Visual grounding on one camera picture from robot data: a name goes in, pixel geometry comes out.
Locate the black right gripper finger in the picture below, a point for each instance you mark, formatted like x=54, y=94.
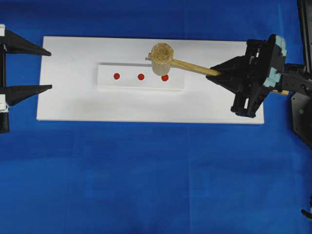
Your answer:
x=235, y=84
x=234, y=65

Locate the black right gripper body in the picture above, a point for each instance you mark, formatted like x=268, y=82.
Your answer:
x=247, y=105

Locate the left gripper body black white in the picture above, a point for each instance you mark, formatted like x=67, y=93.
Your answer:
x=4, y=106

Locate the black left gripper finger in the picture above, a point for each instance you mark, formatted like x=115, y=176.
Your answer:
x=16, y=94
x=15, y=44

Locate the wooden mallet hammer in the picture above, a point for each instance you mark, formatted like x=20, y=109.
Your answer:
x=162, y=60

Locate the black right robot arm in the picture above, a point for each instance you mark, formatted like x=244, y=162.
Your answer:
x=297, y=78

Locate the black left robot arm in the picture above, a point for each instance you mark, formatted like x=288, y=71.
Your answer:
x=4, y=117

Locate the large white foam board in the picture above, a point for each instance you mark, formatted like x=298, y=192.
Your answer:
x=72, y=70

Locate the small white raised block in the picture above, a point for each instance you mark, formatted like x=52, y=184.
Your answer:
x=138, y=76

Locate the wrist camera black teal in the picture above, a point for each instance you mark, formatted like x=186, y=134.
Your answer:
x=274, y=57

